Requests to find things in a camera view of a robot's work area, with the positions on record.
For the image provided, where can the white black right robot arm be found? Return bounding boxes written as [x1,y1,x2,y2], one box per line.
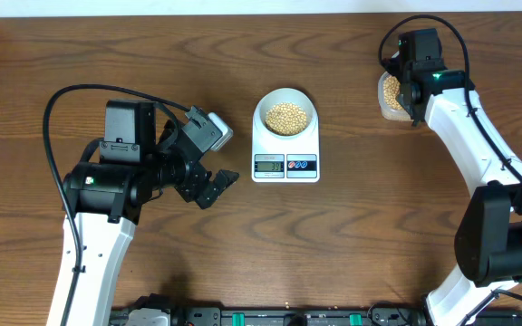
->
[385,29,522,325]

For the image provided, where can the soybeans in bowl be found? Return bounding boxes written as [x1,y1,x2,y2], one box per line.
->
[266,102,310,136]

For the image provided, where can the soybeans pile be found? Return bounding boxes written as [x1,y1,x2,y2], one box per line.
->
[382,75,403,110]

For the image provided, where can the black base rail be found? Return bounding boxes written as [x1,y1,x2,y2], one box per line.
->
[109,292,522,326]

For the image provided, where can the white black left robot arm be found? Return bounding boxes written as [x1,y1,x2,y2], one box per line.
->
[47,100,239,325]

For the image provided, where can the clear plastic soybean container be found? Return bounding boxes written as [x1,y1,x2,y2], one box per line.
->
[378,72,411,122]

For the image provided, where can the white digital kitchen scale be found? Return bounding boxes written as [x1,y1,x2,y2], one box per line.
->
[251,110,321,183]

